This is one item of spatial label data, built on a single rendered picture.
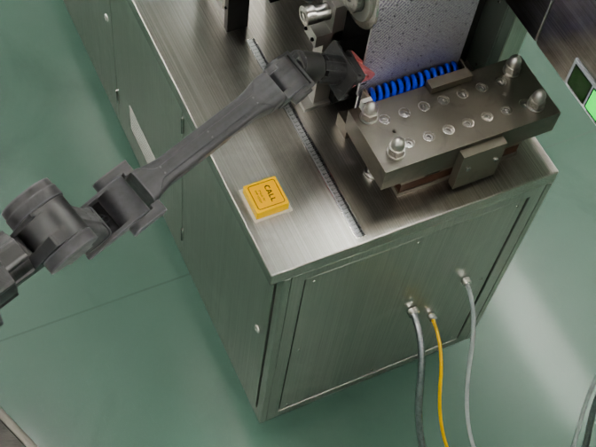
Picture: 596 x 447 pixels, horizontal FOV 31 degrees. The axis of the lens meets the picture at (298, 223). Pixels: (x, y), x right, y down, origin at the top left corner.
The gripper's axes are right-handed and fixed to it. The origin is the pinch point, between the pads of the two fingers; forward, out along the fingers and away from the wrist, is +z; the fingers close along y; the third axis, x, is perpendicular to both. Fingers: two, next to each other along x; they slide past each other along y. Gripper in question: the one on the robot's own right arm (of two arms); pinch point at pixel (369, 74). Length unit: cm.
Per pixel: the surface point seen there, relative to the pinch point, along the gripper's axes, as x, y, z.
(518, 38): 5, -13, 55
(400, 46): 8.1, 0.2, 1.8
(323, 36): 1.7, -7.0, -9.7
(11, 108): -120, -100, 6
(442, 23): 15.2, 0.2, 7.5
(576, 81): 25.0, 23.2, 19.9
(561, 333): -60, 32, 109
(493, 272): -35, 26, 55
